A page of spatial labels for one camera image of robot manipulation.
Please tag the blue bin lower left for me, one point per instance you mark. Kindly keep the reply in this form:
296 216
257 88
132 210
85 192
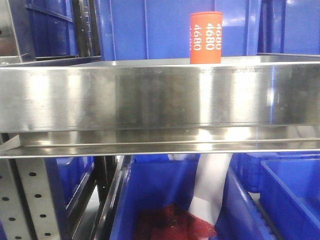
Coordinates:
71 172

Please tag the orange cylindrical capacitor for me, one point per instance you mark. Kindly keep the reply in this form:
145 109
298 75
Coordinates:
206 36

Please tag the stainless steel shelf tray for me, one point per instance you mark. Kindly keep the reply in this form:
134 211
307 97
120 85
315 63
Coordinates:
86 106

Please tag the red mesh bag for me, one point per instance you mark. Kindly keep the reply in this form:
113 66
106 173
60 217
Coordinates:
171 222

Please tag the perforated steel shelf upright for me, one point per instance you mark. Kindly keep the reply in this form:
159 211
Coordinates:
26 201

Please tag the blue bin with red mesh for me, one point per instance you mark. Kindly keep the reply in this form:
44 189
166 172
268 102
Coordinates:
154 185

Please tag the blue bin lower right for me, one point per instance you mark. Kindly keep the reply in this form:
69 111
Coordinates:
290 195

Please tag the blue bin upper right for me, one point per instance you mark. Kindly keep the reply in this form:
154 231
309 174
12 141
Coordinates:
289 27

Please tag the large blue bin behind capacitor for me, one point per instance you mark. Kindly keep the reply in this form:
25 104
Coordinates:
160 29

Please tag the blue bin upper left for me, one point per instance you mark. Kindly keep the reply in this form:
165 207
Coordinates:
52 27

